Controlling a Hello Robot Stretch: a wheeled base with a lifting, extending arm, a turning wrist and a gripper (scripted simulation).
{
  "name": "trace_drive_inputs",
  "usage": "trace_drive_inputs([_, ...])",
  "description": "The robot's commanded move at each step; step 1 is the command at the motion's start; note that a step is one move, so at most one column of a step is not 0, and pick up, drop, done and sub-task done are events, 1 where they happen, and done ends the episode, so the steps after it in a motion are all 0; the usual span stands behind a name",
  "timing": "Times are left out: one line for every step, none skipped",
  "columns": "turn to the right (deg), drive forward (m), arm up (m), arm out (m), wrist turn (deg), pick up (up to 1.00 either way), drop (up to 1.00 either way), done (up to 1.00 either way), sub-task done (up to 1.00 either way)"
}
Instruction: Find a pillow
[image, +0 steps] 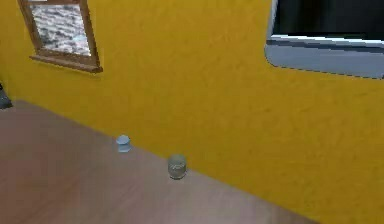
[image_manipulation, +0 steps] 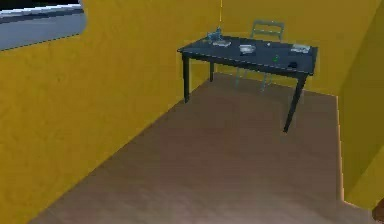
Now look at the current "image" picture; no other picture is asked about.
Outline clear glass jar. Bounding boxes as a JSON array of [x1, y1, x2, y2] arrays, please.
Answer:
[[167, 153, 188, 181]]

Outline pale blue small cup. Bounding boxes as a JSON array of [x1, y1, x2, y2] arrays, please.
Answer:
[[115, 134, 132, 154]]

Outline brown wooden table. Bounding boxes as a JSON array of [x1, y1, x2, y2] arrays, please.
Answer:
[[0, 99, 321, 224]]

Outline grey framed window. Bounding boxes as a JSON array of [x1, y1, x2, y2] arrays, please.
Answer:
[[264, 0, 384, 80]]

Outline dark grey object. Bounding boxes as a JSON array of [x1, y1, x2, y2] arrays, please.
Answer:
[[0, 82, 14, 110]]

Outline wooden framed wall picture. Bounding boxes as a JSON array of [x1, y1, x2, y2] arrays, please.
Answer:
[[17, 0, 104, 74]]

